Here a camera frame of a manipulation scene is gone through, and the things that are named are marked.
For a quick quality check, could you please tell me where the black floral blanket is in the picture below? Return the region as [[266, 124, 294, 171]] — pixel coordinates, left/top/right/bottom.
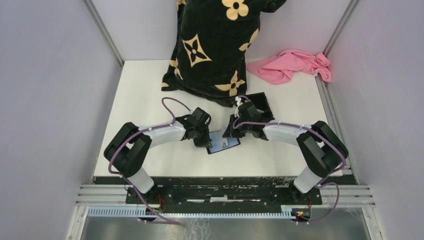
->
[[161, 0, 284, 108]]

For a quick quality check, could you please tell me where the black plastic bin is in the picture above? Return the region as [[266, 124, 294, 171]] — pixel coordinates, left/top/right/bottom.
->
[[246, 92, 275, 121]]

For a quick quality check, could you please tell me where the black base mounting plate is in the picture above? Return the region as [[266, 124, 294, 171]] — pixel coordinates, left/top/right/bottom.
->
[[142, 176, 323, 214]]

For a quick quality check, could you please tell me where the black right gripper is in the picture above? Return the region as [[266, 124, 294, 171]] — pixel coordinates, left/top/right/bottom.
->
[[223, 113, 252, 138]]

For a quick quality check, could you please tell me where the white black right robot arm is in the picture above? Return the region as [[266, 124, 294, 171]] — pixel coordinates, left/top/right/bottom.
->
[[222, 101, 349, 204]]

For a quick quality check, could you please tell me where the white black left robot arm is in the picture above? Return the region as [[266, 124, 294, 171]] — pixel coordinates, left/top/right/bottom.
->
[[103, 107, 212, 204]]

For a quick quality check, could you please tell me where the white slotted cable duct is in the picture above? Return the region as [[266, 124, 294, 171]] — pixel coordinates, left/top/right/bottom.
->
[[87, 206, 295, 220]]

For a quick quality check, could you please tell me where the black leather card holder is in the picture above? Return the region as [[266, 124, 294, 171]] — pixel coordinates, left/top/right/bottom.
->
[[206, 129, 241, 155]]

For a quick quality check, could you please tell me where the pink cloth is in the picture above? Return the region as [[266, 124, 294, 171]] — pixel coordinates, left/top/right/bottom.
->
[[246, 49, 332, 85]]

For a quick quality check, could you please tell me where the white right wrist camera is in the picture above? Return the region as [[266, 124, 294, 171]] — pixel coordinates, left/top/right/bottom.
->
[[234, 95, 250, 118]]

